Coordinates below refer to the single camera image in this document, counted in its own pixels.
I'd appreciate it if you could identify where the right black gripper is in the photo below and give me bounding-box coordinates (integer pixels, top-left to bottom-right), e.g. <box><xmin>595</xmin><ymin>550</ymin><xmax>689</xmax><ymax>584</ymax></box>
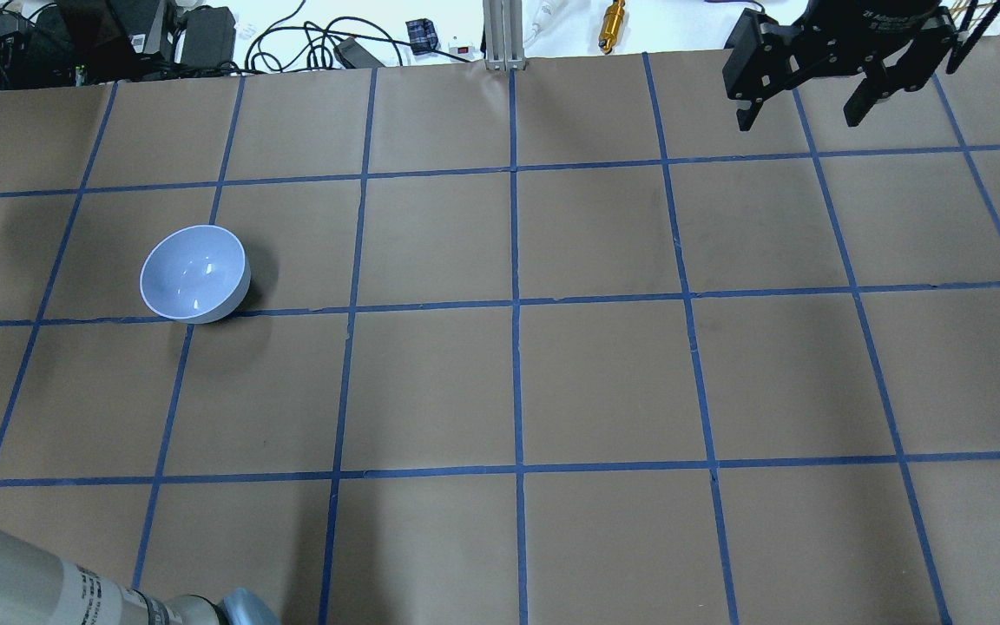
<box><xmin>721</xmin><ymin>9</ymin><xmax>961</xmax><ymax>132</ymax></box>

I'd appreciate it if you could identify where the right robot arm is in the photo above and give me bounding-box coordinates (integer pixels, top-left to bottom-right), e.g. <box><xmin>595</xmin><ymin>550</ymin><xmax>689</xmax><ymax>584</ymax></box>
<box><xmin>721</xmin><ymin>1</ymin><xmax>1000</xmax><ymax>132</ymax></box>

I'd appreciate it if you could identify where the blue bowl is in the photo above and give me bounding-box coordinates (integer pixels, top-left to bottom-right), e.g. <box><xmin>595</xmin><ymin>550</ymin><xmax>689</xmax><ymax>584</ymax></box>
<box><xmin>138</xmin><ymin>224</ymin><xmax>253</xmax><ymax>325</ymax></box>

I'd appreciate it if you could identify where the gold metal cylinder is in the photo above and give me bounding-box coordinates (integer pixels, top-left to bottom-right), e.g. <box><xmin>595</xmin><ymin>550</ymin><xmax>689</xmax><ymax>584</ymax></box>
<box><xmin>596</xmin><ymin>0</ymin><xmax>626</xmax><ymax>55</ymax></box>

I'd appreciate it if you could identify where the black power brick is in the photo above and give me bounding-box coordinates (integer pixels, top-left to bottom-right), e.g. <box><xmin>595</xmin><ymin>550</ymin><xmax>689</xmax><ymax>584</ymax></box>
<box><xmin>179</xmin><ymin>5</ymin><xmax>237</xmax><ymax>69</ymax></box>

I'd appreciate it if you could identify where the black electronics box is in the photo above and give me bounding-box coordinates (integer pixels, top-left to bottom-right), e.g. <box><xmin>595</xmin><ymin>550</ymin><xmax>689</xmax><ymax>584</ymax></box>
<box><xmin>56</xmin><ymin>1</ymin><xmax>177</xmax><ymax>82</ymax></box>

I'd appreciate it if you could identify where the aluminium frame post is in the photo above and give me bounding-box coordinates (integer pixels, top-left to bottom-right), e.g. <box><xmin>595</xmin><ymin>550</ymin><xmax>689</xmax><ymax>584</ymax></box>
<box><xmin>483</xmin><ymin>0</ymin><xmax>527</xmax><ymax>72</ymax></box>

